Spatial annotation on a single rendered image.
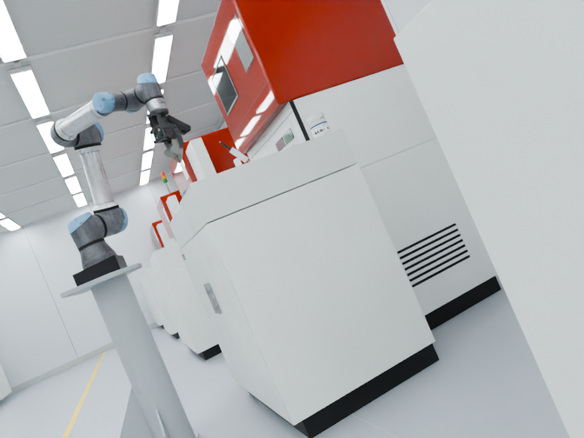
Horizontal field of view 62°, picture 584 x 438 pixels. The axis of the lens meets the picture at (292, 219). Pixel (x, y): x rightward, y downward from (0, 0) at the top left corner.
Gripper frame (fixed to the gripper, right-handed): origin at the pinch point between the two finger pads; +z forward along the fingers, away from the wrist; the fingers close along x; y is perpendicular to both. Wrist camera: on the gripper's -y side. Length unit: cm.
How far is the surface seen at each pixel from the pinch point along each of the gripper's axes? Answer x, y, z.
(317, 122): 48, -28, 6
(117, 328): -51, 18, 55
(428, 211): 55, -88, 56
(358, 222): 51, -24, 48
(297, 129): 24, -52, 0
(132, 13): -132, -142, -161
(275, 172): 37.0, -5.0, 19.9
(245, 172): 30.8, 3.7, 16.5
